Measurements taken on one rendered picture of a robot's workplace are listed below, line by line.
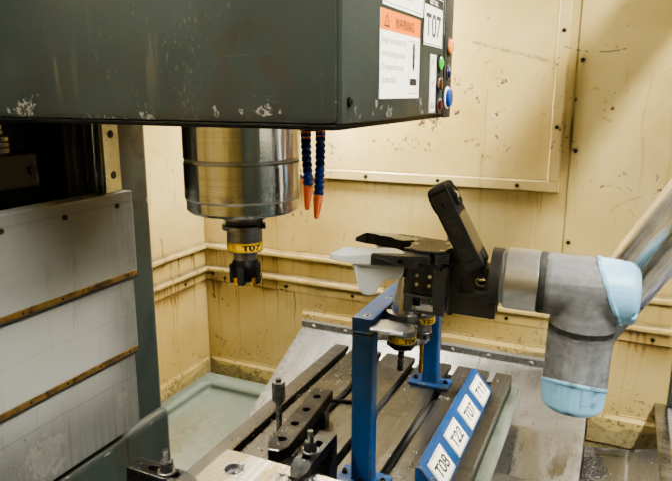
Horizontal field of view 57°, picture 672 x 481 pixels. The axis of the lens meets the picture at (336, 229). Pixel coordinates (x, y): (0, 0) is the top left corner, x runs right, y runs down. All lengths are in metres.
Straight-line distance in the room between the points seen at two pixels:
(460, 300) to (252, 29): 0.40
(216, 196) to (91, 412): 0.69
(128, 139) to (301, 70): 0.76
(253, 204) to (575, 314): 0.41
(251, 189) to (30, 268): 0.51
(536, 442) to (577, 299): 1.00
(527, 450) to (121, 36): 1.34
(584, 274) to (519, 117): 1.03
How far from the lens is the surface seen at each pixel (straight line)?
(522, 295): 0.77
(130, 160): 1.40
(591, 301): 0.76
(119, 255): 1.33
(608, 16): 1.74
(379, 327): 1.08
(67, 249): 1.23
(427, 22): 0.95
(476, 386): 1.52
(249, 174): 0.80
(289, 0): 0.70
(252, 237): 0.87
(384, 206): 1.88
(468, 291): 0.80
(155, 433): 1.58
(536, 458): 1.71
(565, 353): 0.79
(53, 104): 0.92
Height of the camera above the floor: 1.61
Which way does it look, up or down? 12 degrees down
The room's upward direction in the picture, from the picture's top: straight up
